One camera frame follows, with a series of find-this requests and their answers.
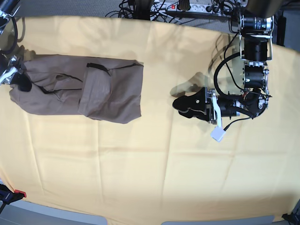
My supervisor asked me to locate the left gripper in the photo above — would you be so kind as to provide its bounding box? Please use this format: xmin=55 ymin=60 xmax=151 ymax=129
xmin=172 ymin=88 xmax=241 ymax=122

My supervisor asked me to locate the brown T-shirt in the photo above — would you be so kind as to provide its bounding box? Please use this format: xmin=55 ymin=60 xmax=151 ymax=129
xmin=9 ymin=54 xmax=143 ymax=124

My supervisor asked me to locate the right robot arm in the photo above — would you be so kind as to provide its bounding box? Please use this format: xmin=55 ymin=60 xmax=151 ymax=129
xmin=0 ymin=0 xmax=32 ymax=92

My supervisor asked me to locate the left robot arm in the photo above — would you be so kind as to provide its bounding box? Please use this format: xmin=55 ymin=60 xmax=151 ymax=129
xmin=172 ymin=0 xmax=282 ymax=124

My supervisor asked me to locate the yellow table cloth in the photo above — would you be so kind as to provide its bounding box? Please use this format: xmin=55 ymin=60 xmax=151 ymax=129
xmin=0 ymin=16 xmax=300 ymax=225

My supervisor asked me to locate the white power strip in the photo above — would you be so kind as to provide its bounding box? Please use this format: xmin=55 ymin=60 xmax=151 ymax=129
xmin=150 ymin=1 xmax=232 ymax=18

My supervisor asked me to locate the red black clamp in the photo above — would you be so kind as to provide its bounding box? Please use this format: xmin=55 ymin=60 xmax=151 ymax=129
xmin=0 ymin=184 xmax=27 ymax=205

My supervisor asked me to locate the black corner clamp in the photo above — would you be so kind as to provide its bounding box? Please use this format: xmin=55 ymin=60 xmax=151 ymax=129
xmin=282 ymin=212 xmax=300 ymax=225

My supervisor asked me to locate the black cable bundle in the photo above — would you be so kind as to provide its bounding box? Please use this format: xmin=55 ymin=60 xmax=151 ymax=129
xmin=104 ymin=0 xmax=188 ymax=24

